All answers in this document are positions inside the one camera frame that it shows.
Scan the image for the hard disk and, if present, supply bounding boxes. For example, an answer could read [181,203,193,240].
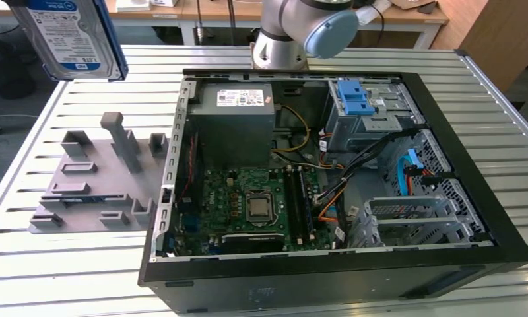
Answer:
[10,0,131,83]

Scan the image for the metal disk bay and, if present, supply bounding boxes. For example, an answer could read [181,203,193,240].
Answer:
[350,195,486,249]

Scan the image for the grey power supply unit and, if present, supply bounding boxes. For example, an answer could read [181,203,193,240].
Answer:
[189,82,278,169]

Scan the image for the silver CPU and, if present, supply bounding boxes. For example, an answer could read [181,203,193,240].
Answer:
[247,197,274,221]

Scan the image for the green motherboard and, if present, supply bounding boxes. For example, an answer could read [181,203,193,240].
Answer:
[175,166,335,255]

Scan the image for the black RAM slot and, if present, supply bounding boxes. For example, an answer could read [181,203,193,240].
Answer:
[289,168,305,244]

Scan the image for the metal optical drive cage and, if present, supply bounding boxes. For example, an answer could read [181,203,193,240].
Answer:
[325,79,426,155]

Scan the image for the black graphics card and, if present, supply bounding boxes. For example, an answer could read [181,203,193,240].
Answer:
[219,232,289,254]

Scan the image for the blue plastic drive latch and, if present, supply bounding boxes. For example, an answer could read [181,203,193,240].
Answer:
[335,80,377,116]

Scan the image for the grey plastic parts rack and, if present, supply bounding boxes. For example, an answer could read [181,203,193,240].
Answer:
[28,111,171,234]

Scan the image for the black open PC case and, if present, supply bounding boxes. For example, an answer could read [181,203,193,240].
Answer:
[137,67,528,314]

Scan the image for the RAM stick with blue label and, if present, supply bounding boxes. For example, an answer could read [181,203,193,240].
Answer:
[42,195,127,204]

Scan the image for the large white box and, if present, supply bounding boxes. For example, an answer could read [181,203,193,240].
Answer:
[117,0,153,13]

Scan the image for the brown cardboard piece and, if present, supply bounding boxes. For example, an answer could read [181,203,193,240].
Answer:
[390,0,437,15]

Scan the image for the wooden cabinet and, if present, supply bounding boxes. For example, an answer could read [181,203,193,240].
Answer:
[431,0,528,95]

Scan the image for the yellow and black wires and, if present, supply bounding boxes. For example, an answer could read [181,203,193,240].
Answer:
[271,104,313,155]

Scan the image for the black cable bundle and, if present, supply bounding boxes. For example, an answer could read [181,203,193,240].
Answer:
[319,128,426,201]

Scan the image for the orange wire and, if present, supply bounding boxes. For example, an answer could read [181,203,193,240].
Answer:
[319,197,349,229]

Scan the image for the blue flat data wire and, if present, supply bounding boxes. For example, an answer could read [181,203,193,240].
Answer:
[397,149,425,199]

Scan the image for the coloured power wire black plug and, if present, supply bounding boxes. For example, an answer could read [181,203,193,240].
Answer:
[405,166,453,186]

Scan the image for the wooden desk white frame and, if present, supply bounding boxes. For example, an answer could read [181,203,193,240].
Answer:
[0,0,450,50]

